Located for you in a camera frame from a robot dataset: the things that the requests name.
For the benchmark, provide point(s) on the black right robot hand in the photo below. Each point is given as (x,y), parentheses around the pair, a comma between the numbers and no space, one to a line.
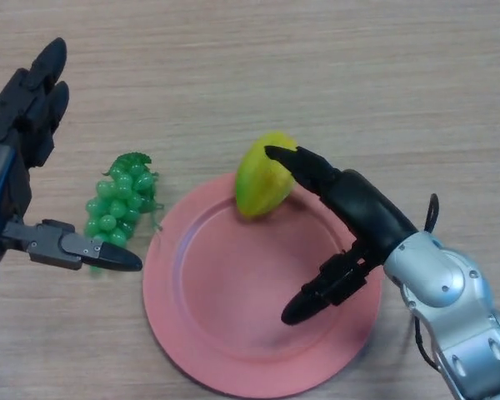
(366,208)

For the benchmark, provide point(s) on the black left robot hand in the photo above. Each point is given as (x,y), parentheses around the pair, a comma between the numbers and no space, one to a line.
(4,183)

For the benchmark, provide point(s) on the yellow green starfruit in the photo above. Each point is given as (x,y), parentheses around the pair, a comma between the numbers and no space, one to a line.
(260,187)

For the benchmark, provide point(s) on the pink round plate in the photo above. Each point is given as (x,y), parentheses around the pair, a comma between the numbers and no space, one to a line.
(233,316)

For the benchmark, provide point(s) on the green grape bunch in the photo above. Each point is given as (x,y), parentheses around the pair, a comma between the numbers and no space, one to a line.
(116,200)

